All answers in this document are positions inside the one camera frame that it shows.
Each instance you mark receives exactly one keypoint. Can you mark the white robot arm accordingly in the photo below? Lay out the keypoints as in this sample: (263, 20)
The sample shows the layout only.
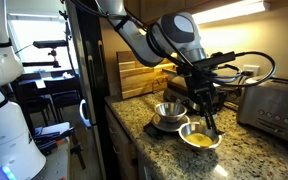
(20, 158)

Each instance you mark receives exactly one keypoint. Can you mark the stainless steel toaster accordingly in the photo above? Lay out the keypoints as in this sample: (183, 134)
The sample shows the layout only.
(265, 106)

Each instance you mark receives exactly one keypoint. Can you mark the silver bowl with yellow contents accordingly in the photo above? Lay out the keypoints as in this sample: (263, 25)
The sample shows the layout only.
(195, 127)

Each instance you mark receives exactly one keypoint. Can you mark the black kitchen scale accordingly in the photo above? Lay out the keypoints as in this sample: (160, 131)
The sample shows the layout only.
(156, 127)

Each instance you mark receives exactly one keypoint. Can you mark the black refrigerator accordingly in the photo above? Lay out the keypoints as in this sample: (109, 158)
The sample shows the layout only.
(86, 34)

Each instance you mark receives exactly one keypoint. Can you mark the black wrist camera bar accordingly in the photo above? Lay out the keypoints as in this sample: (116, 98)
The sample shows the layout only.
(212, 61)

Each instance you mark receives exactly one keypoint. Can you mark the black dining chair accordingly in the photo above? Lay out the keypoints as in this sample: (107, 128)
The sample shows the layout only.
(64, 93)

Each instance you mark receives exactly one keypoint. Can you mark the empty silver bowl on scale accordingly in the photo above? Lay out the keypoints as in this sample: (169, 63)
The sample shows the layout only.
(170, 112)

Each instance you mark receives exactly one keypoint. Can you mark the yellow powder contents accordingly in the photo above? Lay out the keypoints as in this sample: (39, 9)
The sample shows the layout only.
(199, 139)

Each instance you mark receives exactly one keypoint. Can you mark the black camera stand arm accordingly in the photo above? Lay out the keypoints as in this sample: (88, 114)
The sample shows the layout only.
(41, 53)

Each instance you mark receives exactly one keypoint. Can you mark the white wall outlet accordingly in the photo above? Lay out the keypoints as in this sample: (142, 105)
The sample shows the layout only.
(254, 69)

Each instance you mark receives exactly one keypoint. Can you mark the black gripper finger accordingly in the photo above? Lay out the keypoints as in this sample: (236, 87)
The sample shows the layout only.
(206, 106)
(217, 102)

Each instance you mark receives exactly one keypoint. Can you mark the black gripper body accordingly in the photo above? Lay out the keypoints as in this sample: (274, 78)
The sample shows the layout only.
(197, 85)

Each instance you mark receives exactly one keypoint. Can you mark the light wooden cutting board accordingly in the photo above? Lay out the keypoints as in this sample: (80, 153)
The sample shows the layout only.
(137, 79)

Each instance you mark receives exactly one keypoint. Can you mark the under-cabinet light strip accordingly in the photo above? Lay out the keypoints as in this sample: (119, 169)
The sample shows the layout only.
(237, 9)

